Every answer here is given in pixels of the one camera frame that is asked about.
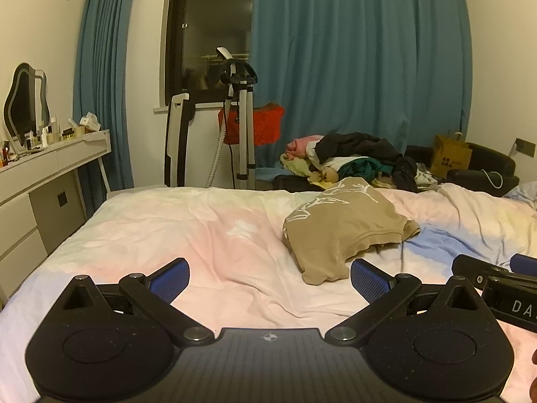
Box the tan printed t-shirt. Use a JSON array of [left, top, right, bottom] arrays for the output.
[[282, 177, 421, 286]]

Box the pile of mixed clothes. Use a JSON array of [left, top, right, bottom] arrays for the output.
[[272, 132, 438, 193]]

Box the black armchair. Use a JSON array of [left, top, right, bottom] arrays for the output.
[[404, 142, 521, 198]]

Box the white charging cable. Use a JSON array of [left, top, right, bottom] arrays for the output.
[[480, 168, 504, 189]]

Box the red cloth bag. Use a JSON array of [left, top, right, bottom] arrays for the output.
[[224, 103, 285, 146]]

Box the pastel tie-dye duvet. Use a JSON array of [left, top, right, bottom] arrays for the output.
[[1, 185, 536, 402]]

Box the blue curtain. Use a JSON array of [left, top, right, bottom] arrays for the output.
[[250, 0, 472, 167], [73, 0, 134, 189]]

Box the blue curtain left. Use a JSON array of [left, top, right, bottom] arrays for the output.
[[73, 0, 134, 189]]

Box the white dressing table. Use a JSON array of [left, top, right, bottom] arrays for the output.
[[1, 130, 111, 304]]

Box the tissue box on table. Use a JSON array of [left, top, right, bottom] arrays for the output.
[[79, 112, 101, 132]]

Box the garment steamer stand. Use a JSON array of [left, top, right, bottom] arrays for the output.
[[205, 46, 259, 190]]

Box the wavy black frame mirror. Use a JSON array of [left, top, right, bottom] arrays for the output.
[[4, 62, 50, 148]]

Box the wall power socket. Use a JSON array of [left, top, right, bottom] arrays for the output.
[[514, 138, 536, 158]]

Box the blue curtain right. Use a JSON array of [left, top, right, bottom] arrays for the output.
[[250, 0, 472, 167]]

